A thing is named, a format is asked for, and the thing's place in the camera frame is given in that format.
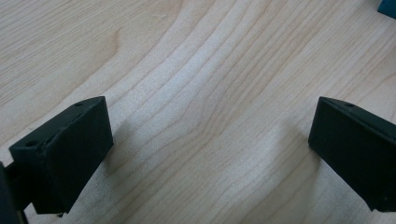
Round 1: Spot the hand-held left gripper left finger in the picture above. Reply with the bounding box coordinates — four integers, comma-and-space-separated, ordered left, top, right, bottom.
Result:
8, 95, 115, 216

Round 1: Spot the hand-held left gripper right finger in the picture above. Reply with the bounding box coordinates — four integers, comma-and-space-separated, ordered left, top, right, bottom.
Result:
307, 96, 396, 213

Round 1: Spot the blue toy block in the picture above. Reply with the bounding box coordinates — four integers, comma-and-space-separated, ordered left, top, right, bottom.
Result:
376, 0, 396, 21

